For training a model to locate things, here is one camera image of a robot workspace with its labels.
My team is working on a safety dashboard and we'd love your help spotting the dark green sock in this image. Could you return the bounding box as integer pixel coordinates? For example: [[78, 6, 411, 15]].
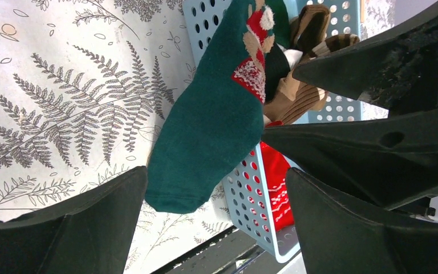
[[265, 0, 290, 49]]

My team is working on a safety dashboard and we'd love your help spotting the dark teal sock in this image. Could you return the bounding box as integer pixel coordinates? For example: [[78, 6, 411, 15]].
[[145, 1, 275, 214]]

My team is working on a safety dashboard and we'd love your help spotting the black sock with beige stripes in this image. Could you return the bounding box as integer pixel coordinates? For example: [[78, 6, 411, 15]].
[[265, 42, 290, 103]]

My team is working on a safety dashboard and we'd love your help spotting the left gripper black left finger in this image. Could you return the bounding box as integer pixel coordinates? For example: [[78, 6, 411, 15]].
[[0, 166, 148, 273]]

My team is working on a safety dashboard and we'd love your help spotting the light blue plastic basket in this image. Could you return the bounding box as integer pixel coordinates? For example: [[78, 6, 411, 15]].
[[183, 0, 364, 263]]

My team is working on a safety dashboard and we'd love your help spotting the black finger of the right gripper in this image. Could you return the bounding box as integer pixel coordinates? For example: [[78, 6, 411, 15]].
[[293, 1, 438, 114], [262, 108, 438, 209]]

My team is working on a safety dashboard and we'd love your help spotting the red patterned sock pair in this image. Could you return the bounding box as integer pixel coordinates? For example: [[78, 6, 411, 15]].
[[259, 141, 294, 231]]

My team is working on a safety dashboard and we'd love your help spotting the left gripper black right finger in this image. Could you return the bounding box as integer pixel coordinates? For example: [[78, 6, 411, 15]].
[[286, 168, 438, 273]]

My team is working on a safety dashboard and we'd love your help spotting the tan brown sock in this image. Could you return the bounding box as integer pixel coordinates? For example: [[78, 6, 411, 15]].
[[290, 4, 330, 53]]

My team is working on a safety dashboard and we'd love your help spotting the brown striped sock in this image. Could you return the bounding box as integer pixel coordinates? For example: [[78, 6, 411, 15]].
[[263, 34, 360, 126]]

